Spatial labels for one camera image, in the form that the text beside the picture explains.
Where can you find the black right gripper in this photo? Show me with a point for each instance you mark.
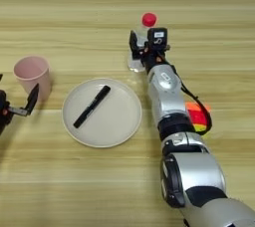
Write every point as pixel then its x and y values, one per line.
pixel 154 59

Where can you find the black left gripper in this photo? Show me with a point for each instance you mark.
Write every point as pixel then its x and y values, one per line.
pixel 3 114

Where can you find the pink plastic cup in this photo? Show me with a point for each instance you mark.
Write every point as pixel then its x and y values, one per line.
pixel 31 71

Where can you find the clear bottle with red cap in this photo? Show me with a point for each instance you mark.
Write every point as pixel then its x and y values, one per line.
pixel 149 19

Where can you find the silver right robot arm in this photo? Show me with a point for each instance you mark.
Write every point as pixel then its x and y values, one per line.
pixel 166 95

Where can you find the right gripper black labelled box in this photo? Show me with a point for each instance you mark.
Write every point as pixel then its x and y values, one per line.
pixel 157 38

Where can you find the black marker pen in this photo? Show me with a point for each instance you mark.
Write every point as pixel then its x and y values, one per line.
pixel 91 106

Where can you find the beige round plate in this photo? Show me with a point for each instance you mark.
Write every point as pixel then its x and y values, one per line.
pixel 109 121

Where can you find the multicoloured puzzle cube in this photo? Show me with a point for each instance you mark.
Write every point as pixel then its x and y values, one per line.
pixel 198 118

